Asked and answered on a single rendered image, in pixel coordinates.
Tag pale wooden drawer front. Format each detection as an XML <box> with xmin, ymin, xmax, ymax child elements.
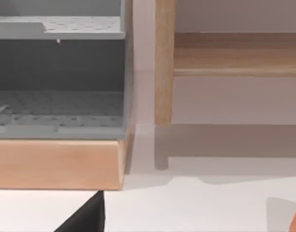
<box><xmin>0</xmin><ymin>127</ymin><xmax>132</xmax><ymax>190</ymax></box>

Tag grey pierced drawer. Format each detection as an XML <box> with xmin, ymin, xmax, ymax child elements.
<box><xmin>0</xmin><ymin>0</ymin><xmax>134</xmax><ymax>140</ymax></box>

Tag wooden open shelf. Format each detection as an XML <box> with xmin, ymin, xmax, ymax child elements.
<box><xmin>154</xmin><ymin>0</ymin><xmax>296</xmax><ymax>127</ymax></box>

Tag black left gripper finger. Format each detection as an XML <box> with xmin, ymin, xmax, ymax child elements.
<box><xmin>53</xmin><ymin>190</ymin><xmax>106</xmax><ymax>232</ymax></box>

